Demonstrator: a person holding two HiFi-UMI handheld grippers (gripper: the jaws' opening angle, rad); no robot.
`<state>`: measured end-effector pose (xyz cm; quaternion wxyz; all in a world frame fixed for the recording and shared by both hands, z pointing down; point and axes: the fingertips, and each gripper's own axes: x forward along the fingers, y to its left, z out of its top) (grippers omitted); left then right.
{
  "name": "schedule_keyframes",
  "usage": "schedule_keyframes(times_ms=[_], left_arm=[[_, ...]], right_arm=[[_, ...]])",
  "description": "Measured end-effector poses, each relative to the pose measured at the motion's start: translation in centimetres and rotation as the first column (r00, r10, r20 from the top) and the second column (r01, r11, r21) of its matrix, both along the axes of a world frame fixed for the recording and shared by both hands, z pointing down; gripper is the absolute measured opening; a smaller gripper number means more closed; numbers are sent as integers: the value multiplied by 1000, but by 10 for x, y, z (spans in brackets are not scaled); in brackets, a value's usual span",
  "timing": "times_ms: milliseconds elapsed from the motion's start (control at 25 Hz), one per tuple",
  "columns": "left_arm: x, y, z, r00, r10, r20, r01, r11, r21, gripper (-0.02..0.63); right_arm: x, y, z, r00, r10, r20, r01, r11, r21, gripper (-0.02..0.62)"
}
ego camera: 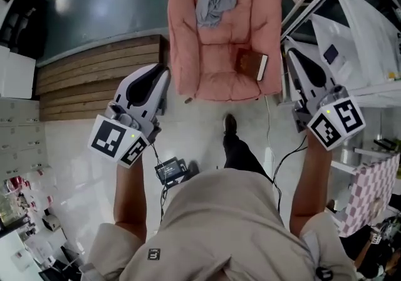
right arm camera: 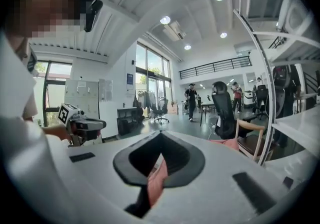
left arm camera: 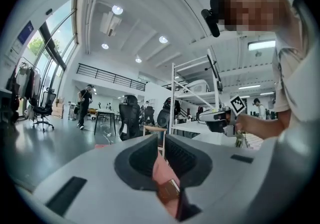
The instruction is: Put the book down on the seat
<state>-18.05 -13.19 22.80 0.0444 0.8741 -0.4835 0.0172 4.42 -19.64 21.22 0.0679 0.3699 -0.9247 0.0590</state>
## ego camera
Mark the person's right forearm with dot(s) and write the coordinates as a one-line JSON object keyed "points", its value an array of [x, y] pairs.
{"points": [[308, 185]]}

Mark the black screen device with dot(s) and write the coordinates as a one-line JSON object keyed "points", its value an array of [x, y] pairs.
{"points": [[167, 170]]}

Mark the gray drawer cabinet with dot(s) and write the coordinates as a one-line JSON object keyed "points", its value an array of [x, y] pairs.
{"points": [[22, 138]]}

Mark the small white black device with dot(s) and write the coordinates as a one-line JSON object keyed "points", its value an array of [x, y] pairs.
{"points": [[51, 222]]}

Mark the black fabric heap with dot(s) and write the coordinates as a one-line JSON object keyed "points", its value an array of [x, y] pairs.
{"points": [[22, 22]]}

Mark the pile of red white packets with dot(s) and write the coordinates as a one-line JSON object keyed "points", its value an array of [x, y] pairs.
{"points": [[31, 195]]}

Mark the pink cushioned armchair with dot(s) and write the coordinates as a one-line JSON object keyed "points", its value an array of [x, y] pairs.
{"points": [[219, 85]]}

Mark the white metal shelf rack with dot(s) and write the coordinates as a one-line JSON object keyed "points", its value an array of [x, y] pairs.
{"points": [[360, 54]]}

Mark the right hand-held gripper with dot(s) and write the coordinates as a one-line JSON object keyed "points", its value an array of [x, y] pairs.
{"points": [[338, 123]]}

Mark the small black pad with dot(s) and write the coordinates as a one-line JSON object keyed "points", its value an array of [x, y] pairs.
{"points": [[331, 53]]}

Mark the brown wooden plank platform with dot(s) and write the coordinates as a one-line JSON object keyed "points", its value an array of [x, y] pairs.
{"points": [[78, 85]]}

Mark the person's dark shoe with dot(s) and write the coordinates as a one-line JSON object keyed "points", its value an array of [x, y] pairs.
{"points": [[193, 168], [230, 124]]}

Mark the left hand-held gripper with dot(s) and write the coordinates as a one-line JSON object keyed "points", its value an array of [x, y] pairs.
{"points": [[106, 138]]}

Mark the brown hardcover book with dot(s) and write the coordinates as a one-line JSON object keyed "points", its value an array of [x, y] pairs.
{"points": [[247, 61]]}

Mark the person's black trouser leg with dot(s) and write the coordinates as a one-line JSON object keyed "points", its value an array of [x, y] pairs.
{"points": [[238, 154]]}

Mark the person's left forearm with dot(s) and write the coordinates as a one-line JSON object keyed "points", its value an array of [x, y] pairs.
{"points": [[130, 198]]}

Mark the person's beige shirt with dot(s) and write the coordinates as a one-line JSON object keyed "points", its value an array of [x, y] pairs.
{"points": [[225, 226]]}

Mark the white box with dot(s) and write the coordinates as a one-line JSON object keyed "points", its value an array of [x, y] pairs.
{"points": [[17, 72]]}

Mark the pink checkered cloth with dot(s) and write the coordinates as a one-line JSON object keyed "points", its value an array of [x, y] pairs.
{"points": [[366, 192]]}

